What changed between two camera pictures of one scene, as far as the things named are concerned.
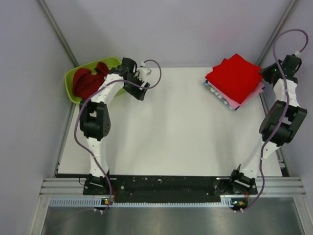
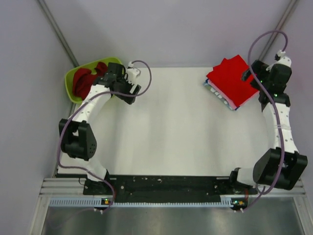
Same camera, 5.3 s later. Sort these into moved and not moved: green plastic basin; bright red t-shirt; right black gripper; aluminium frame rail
Moved: right black gripper
Not moved: aluminium frame rail; bright red t-shirt; green plastic basin
